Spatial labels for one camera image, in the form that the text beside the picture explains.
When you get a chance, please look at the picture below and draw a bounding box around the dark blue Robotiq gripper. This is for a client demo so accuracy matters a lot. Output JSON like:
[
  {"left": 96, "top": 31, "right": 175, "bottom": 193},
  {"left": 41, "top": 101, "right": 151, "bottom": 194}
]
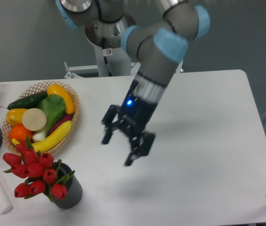
[{"left": 101, "top": 93, "right": 158, "bottom": 166}]

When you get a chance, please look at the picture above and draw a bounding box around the red tulip bouquet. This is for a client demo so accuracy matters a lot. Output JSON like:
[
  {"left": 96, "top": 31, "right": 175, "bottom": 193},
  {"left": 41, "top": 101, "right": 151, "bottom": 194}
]
[{"left": 2, "top": 140, "right": 75, "bottom": 202}]

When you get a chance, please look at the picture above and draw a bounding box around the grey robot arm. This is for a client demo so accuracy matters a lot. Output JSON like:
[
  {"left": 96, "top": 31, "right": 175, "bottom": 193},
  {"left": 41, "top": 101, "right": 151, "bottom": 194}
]
[{"left": 55, "top": 0, "right": 210, "bottom": 166}]

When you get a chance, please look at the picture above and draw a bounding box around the dark grey ribbed vase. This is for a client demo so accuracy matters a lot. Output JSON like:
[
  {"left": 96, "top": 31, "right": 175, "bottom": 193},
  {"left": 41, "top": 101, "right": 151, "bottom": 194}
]
[{"left": 54, "top": 175, "right": 83, "bottom": 209}]

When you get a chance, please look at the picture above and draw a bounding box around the purple eggplant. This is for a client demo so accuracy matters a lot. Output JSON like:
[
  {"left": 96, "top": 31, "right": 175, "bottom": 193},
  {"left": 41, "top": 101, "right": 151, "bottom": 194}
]
[{"left": 48, "top": 114, "right": 73, "bottom": 135}]

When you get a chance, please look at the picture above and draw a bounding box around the yellow banana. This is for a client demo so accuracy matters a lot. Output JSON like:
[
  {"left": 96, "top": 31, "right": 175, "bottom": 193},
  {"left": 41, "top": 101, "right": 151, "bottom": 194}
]
[{"left": 11, "top": 120, "right": 73, "bottom": 153}]

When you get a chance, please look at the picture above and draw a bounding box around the green bok choy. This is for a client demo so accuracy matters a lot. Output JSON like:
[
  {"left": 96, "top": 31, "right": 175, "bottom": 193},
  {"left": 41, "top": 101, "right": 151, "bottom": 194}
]
[{"left": 33, "top": 94, "right": 66, "bottom": 142}]

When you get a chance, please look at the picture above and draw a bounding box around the yellow squash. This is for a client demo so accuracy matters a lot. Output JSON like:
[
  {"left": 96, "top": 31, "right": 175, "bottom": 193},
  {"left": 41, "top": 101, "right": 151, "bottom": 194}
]
[{"left": 47, "top": 84, "right": 75, "bottom": 114}]

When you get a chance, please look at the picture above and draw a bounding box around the beige round disc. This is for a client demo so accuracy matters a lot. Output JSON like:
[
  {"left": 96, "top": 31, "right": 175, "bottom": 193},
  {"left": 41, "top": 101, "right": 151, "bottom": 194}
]
[{"left": 22, "top": 108, "right": 47, "bottom": 131}]

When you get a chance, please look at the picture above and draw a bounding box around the green cucumber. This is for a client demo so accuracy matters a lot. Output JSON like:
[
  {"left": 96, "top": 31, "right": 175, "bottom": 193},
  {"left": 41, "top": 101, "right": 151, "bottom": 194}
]
[{"left": 0, "top": 91, "right": 48, "bottom": 110}]

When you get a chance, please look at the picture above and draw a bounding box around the orange fruit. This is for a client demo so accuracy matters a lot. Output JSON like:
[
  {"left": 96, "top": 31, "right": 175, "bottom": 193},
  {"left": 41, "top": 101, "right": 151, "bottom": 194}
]
[{"left": 8, "top": 125, "right": 33, "bottom": 142}]

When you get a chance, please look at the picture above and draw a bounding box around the yellow bell pepper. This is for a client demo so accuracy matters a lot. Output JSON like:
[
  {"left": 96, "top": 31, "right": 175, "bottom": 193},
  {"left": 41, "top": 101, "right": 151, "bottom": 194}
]
[{"left": 6, "top": 108, "right": 27, "bottom": 127}]

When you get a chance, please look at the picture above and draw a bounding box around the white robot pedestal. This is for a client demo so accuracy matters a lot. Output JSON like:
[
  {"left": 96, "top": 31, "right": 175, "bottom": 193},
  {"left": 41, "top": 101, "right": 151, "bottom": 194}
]
[{"left": 63, "top": 14, "right": 150, "bottom": 79}]

